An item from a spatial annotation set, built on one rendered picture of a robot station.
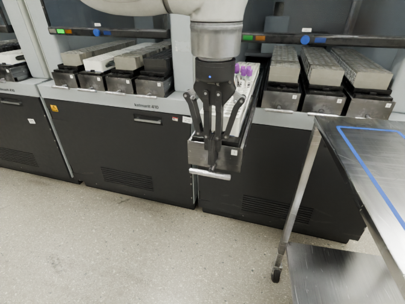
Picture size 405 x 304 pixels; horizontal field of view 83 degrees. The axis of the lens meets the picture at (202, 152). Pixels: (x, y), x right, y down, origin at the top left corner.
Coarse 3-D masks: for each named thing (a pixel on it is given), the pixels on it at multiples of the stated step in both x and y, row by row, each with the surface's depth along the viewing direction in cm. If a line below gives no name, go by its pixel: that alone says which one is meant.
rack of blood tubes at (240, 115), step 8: (240, 88) 72; (248, 88) 72; (232, 96) 65; (248, 96) 68; (224, 104) 61; (232, 104) 60; (200, 112) 56; (224, 112) 56; (240, 112) 56; (224, 120) 54; (240, 120) 56; (224, 128) 55; (232, 128) 55; (240, 128) 60
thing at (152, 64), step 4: (144, 60) 103; (148, 60) 103; (152, 60) 102; (156, 60) 102; (160, 60) 101; (164, 60) 101; (144, 64) 104; (148, 64) 104; (152, 64) 103; (156, 64) 103; (160, 64) 102; (164, 64) 102; (148, 68) 105; (152, 68) 104; (156, 68) 104; (160, 68) 103; (164, 68) 103; (168, 68) 104
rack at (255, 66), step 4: (240, 64) 100; (244, 64) 100; (248, 64) 101; (252, 64) 101; (256, 64) 100; (252, 68) 94; (256, 68) 94; (256, 72) 88; (252, 76) 84; (256, 76) 97; (252, 80) 79; (256, 80) 94; (252, 88) 80; (252, 92) 81
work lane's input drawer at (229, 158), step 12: (252, 96) 80; (252, 108) 74; (252, 120) 75; (240, 132) 57; (192, 144) 56; (228, 144) 54; (240, 144) 55; (192, 156) 58; (204, 156) 57; (228, 156) 55; (240, 156) 54; (192, 168) 55; (216, 168) 58; (228, 168) 57
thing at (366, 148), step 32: (320, 128) 60; (352, 128) 58; (384, 128) 58; (352, 160) 46; (384, 160) 46; (352, 192) 40; (384, 192) 38; (288, 224) 87; (384, 224) 33; (288, 256) 87; (320, 256) 87; (352, 256) 87; (384, 256) 30; (320, 288) 77; (352, 288) 77; (384, 288) 77
